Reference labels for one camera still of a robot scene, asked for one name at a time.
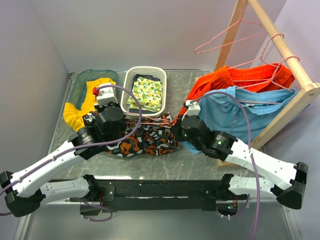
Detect white plastic basket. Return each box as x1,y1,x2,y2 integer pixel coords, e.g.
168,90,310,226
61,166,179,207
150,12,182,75
120,66,167,118

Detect camouflage patterned shorts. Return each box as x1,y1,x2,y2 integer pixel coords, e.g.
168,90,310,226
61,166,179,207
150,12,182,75
77,110,180,158

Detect light blue shorts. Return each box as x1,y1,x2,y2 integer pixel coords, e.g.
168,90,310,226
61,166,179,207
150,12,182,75
180,86,311,155

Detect orange shorts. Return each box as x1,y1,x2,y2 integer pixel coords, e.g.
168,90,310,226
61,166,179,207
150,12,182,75
174,63,296,121

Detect pink wire hanger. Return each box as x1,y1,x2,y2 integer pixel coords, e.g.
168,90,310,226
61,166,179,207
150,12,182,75
140,116,173,125
194,17,267,55

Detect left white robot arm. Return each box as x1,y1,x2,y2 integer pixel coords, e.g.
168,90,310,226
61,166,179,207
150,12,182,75
0,102,127,217

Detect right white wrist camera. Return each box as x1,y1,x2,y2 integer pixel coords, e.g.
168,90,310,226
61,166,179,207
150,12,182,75
182,100,201,119

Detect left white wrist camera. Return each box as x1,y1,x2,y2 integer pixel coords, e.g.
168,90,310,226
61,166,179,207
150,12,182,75
92,83,119,107

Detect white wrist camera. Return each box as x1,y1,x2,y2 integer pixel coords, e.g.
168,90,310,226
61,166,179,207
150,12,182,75
182,100,201,119
92,83,119,107

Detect aluminium rail frame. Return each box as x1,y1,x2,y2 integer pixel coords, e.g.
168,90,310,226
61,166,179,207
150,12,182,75
13,183,301,240

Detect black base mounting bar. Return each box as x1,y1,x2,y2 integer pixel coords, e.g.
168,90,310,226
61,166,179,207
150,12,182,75
69,178,251,213

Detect lemon print folded cloth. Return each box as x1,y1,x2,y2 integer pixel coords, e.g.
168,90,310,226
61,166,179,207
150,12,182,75
126,76,164,113

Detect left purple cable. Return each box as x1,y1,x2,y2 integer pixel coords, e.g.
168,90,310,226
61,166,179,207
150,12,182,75
0,84,143,223

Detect yellow shorts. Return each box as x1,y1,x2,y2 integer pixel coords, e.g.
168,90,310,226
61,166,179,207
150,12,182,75
63,78,116,132

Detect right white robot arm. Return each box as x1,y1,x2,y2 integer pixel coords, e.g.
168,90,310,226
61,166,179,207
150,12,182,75
170,115,308,210

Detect pink hanger holding orange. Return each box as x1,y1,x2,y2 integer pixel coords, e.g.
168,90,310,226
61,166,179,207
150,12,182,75
229,33,295,91

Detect teal plastic bin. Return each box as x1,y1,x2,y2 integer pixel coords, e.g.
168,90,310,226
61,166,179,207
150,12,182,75
69,69,119,110

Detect pink hanger holding blue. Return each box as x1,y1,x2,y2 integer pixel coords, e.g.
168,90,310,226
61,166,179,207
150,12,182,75
236,56,300,105

